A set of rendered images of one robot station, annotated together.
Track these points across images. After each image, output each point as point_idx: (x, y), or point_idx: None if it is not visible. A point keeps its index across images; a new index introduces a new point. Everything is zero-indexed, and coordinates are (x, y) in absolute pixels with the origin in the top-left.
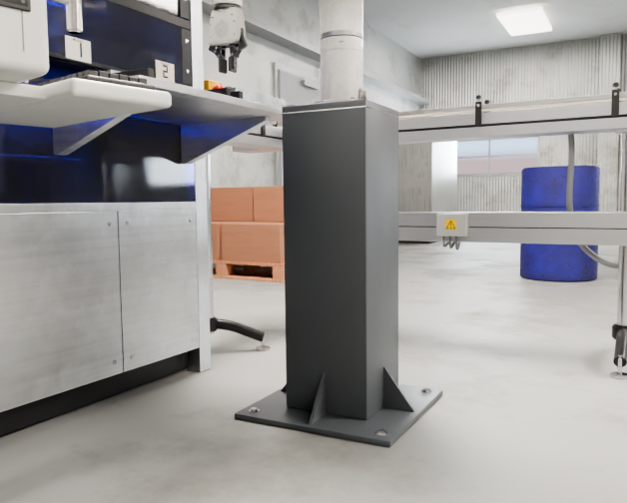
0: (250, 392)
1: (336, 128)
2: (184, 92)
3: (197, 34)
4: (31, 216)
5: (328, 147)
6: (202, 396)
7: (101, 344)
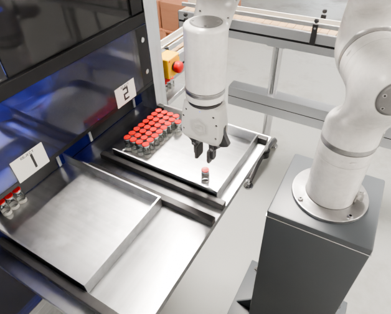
0: (214, 293)
1: (328, 253)
2: (173, 291)
3: (152, 21)
4: (40, 311)
5: (314, 259)
6: (183, 301)
7: None
